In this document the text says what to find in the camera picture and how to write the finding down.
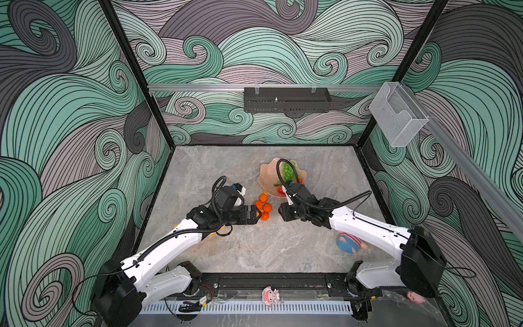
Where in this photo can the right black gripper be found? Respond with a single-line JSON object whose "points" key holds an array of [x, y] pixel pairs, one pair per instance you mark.
{"points": [[284, 214]]}

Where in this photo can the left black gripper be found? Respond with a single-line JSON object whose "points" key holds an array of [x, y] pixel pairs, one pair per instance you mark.
{"points": [[244, 219]]}

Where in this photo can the green fake grape bunch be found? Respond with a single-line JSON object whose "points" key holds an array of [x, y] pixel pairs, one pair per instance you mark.
{"points": [[287, 172]]}

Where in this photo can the pink scalloped fruit bowl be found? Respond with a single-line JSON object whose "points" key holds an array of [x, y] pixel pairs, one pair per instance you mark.
{"points": [[269, 180]]}

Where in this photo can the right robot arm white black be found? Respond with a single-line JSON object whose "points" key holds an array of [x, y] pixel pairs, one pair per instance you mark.
{"points": [[417, 262]]}

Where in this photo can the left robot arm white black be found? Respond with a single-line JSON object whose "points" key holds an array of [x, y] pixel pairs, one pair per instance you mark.
{"points": [[122, 288]]}

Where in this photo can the pink boy plush doll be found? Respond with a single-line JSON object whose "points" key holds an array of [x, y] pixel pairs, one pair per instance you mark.
{"points": [[350, 244]]}

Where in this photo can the pink pig figurine centre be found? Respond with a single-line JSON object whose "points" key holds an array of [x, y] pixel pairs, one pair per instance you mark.
{"points": [[270, 296]]}

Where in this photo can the pink pig figurine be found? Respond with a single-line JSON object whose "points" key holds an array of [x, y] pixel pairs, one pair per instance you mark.
{"points": [[270, 296], [416, 298]]}

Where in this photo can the pink pig figurine right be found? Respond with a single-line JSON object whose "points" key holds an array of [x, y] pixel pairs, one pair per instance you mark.
{"points": [[416, 298]]}

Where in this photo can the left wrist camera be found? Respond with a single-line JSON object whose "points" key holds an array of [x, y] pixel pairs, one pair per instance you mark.
{"points": [[230, 197]]}

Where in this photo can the black wall tray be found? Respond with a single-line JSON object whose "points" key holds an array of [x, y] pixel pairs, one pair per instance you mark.
{"points": [[288, 101]]}

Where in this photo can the white slotted cable duct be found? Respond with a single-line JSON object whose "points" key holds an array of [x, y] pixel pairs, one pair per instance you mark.
{"points": [[255, 307]]}

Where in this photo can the clear acrylic wall box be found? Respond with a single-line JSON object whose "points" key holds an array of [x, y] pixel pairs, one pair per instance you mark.
{"points": [[398, 113]]}

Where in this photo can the aluminium rail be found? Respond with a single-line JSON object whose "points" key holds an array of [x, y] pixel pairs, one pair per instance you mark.
{"points": [[206, 87]]}

